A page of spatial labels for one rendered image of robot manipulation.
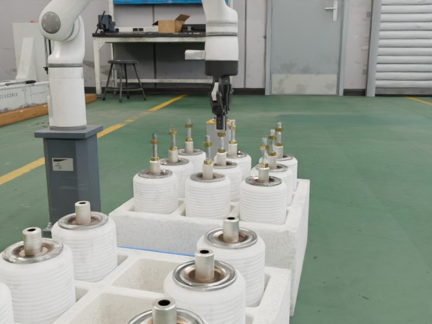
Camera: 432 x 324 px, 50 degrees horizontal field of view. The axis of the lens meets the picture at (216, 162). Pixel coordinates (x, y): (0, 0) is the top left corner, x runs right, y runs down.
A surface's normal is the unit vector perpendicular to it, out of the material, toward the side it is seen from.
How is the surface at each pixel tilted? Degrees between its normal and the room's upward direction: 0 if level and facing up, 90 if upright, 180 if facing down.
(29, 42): 69
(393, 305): 0
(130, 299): 90
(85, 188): 90
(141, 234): 90
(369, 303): 0
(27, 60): 63
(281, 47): 90
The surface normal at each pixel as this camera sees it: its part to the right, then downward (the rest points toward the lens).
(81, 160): 0.62, 0.16
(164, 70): -0.11, 0.22
